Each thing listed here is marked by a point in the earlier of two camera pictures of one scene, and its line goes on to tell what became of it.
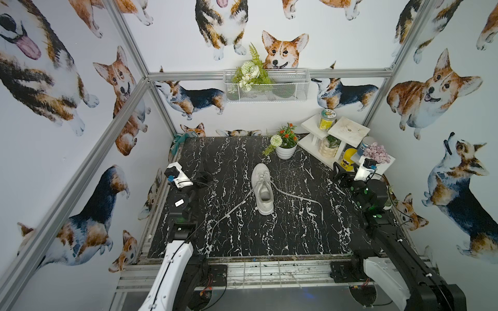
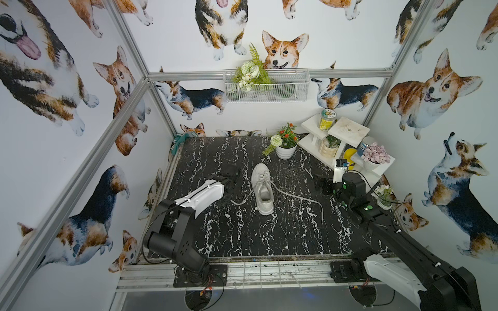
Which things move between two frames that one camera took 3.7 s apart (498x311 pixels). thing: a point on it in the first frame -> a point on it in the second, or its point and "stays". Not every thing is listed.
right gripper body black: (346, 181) -> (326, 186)
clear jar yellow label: (327, 119) stays
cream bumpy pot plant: (329, 146) stays
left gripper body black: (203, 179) -> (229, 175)
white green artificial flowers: (251, 72) stays
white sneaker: (261, 181) stays
